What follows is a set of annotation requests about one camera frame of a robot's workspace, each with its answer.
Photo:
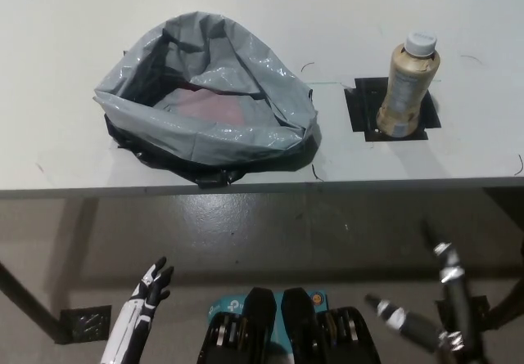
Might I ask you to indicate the beige protein shake bottle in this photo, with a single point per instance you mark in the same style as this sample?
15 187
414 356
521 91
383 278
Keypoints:
403 94

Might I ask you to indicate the dark table leg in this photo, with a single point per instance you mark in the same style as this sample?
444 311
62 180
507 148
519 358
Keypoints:
28 298

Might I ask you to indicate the black and white right hand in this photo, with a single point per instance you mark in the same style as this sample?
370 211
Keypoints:
454 298

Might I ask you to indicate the white and black left hand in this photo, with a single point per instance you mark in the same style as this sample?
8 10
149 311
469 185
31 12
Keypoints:
135 311

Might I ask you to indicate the black floor tape patch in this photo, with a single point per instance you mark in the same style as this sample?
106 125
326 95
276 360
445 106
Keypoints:
86 323

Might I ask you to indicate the black tape square patch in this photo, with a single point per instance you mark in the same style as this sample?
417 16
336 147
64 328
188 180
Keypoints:
360 106

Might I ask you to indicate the red flat item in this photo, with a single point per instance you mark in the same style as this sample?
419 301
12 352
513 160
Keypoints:
213 104

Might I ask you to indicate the teal router box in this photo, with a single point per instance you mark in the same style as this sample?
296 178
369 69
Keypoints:
229 302

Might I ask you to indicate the grey plastic bag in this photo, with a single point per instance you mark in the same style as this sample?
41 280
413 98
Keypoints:
213 135

